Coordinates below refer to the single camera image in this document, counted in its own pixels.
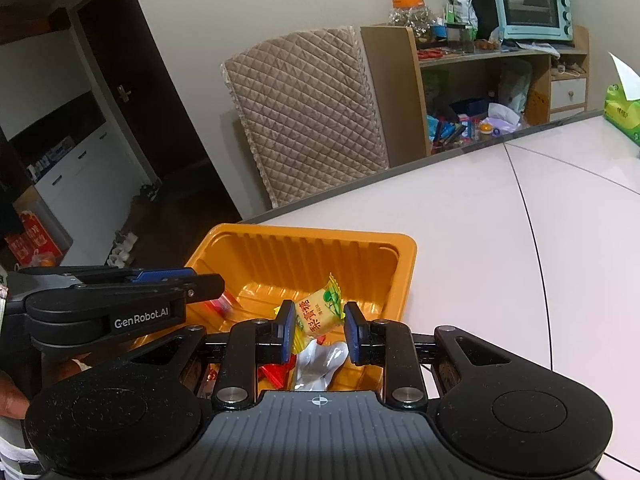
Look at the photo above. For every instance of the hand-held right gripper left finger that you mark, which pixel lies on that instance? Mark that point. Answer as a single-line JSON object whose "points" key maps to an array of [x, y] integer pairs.
{"points": [[287, 332]]}

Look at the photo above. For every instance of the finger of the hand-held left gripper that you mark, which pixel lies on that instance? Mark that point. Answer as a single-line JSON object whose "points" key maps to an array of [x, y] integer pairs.
{"points": [[75, 315], [160, 274]]}

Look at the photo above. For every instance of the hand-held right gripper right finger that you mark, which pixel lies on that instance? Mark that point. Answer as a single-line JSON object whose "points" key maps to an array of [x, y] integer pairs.
{"points": [[352, 332]]}

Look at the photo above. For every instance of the yellow candy packet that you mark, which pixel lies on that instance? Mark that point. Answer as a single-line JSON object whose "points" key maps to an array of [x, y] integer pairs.
{"points": [[320, 312]]}

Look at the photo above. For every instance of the green silver snack packet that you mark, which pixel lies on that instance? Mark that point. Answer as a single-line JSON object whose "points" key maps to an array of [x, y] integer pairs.
{"points": [[315, 367]]}

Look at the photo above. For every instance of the red candy packet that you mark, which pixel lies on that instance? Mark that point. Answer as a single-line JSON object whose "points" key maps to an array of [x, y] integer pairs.
{"points": [[220, 305], [272, 376]]}

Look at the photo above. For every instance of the orange plastic tray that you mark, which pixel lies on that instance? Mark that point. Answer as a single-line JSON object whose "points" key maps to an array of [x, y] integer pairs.
{"points": [[300, 255]]}

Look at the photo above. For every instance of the person's left hand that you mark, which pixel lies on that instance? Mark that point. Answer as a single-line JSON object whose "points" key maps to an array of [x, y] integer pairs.
{"points": [[12, 400]]}

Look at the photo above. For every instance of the row of shoes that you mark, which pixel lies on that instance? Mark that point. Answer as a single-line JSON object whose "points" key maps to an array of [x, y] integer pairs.
{"points": [[130, 230]]}

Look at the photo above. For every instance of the red box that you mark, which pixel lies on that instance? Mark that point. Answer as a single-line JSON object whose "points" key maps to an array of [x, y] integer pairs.
{"points": [[32, 240]]}

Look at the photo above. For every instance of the white cabinet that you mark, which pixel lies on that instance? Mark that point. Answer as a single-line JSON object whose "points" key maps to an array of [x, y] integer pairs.
{"points": [[95, 175]]}

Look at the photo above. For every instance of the dark door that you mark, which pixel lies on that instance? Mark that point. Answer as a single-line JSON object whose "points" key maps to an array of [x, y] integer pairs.
{"points": [[150, 85]]}

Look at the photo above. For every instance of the quilted beige chair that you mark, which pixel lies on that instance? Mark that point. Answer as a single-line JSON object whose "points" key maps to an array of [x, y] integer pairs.
{"points": [[305, 110]]}

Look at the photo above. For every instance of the wooden shelf unit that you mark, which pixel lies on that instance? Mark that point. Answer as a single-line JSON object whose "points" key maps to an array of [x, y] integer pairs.
{"points": [[395, 85]]}

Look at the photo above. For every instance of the dark blue box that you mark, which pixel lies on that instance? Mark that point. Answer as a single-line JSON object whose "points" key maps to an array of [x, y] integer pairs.
{"points": [[470, 108]]}

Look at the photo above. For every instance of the white plastic bag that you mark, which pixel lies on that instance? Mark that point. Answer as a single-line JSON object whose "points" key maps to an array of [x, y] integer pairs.
{"points": [[512, 90]]}

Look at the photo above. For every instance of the red scissors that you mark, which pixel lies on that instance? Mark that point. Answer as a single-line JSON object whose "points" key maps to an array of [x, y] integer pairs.
{"points": [[434, 53]]}

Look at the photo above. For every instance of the clear jar orange lid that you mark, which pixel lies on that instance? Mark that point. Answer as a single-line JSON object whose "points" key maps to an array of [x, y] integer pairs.
{"points": [[411, 17]]}

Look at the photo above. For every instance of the white drawer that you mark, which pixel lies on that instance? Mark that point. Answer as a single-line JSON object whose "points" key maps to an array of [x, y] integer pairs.
{"points": [[567, 94]]}

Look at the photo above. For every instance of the green white snack bag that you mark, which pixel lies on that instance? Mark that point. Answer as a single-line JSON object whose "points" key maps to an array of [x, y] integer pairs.
{"points": [[461, 2]]}

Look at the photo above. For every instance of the green tissue pack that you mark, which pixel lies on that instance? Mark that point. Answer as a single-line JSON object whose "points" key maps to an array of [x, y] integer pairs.
{"points": [[620, 110]]}

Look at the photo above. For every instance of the black appliance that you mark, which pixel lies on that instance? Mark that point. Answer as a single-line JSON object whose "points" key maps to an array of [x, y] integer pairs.
{"points": [[482, 5]]}

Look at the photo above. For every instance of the teal toaster oven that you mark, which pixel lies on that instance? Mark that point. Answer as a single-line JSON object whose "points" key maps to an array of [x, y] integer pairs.
{"points": [[530, 2]]}

